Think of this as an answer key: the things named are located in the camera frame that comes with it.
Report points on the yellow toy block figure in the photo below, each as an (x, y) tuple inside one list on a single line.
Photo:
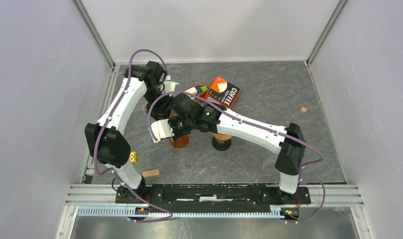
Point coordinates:
[(133, 157)]

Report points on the grey slotted cable duct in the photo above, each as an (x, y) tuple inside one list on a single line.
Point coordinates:
[(145, 212)]

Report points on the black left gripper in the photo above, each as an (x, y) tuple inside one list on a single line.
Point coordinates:
[(161, 112)]

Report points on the white toy block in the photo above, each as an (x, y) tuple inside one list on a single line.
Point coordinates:
[(192, 90)]

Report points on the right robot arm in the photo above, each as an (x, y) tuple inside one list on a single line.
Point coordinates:
[(284, 141)]

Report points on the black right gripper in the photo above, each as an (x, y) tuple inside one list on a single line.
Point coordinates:
[(171, 121)]

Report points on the small wooden cube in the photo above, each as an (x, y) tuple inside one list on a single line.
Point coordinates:
[(303, 110)]

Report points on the lime green toy brick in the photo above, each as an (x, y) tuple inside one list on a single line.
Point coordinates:
[(204, 89)]

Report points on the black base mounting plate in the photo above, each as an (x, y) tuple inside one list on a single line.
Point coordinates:
[(173, 199)]

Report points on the amber glass flask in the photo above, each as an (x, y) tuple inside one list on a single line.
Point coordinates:
[(181, 142)]

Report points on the orange filter box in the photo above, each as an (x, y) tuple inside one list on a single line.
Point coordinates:
[(222, 92)]

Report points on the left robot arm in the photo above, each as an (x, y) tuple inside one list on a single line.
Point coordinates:
[(105, 139)]

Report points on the red toy block base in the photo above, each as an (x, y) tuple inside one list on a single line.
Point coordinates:
[(201, 95)]

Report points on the small wooden plank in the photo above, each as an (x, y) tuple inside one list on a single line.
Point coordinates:
[(151, 173)]

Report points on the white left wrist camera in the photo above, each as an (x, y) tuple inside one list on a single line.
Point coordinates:
[(169, 85)]

